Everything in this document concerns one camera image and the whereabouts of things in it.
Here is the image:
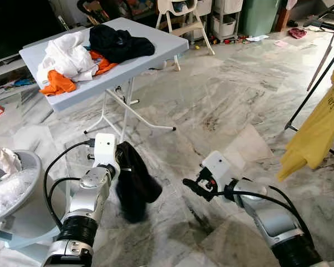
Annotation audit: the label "dark navy garment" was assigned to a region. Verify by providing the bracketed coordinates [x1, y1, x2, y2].
[89, 23, 156, 64]
[115, 140, 164, 224]

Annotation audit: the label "white shirt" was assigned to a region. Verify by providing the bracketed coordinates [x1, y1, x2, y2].
[0, 141, 23, 179]

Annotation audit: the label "yellow printed T-shirt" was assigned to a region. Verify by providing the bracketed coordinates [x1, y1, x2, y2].
[276, 60, 334, 182]

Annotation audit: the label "black metal drying rack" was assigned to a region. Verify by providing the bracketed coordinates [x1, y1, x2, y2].
[283, 0, 334, 163]

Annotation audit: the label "grey folding table white legs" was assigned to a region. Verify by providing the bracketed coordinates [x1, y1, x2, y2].
[19, 16, 190, 137]

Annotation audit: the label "white paper sheet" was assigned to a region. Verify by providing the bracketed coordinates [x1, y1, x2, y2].
[245, 34, 270, 43]

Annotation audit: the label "white baby high chair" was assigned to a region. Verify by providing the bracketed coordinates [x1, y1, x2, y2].
[155, 0, 217, 57]

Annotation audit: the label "grey drawer storage rack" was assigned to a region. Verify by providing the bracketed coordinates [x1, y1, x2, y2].
[209, 0, 243, 43]

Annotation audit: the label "green laundry bin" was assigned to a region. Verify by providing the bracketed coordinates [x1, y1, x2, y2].
[239, 0, 282, 37]

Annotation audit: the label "red cloth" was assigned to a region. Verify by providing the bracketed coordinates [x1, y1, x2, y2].
[287, 27, 308, 40]

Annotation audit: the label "orange garment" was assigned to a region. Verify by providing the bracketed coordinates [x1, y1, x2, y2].
[38, 50, 119, 97]

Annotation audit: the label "white crumpled garment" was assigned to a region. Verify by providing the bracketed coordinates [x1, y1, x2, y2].
[36, 31, 100, 87]

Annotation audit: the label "grey round laundry basket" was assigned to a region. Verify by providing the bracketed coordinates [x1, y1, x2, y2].
[0, 149, 44, 226]

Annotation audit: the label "clear crumpled plastic wrap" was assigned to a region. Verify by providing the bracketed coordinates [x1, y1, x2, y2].
[0, 168, 41, 219]

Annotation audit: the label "black baby stroller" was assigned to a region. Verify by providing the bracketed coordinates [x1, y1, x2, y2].
[76, 0, 115, 26]

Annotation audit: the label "black flat television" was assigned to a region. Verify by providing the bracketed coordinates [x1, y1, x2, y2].
[0, 0, 68, 66]

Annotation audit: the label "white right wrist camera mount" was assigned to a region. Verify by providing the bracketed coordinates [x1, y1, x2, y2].
[202, 150, 235, 188]

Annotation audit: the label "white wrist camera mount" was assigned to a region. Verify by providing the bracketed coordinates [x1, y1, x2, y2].
[202, 150, 235, 188]
[92, 132, 119, 168]

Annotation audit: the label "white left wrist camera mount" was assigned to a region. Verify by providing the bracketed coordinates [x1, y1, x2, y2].
[92, 132, 119, 168]

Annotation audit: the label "short black left arm cable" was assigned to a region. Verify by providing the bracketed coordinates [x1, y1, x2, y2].
[45, 177, 83, 223]

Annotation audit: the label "brown wooden post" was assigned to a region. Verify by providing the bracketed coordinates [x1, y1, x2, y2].
[275, 0, 293, 32]

